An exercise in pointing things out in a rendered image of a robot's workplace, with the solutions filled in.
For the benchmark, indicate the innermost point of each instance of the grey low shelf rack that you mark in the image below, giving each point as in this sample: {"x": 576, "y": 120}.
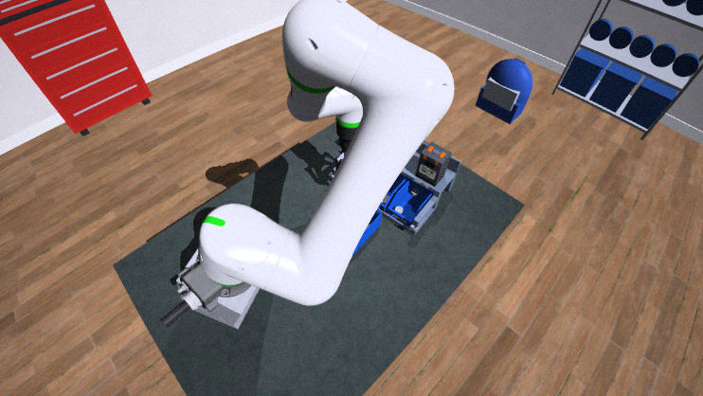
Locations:
{"x": 446, "y": 183}

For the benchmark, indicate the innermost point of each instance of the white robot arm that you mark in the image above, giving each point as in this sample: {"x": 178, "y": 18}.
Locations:
{"x": 397, "y": 94}

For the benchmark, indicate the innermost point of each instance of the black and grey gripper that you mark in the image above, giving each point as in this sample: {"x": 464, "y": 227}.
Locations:
{"x": 344, "y": 145}

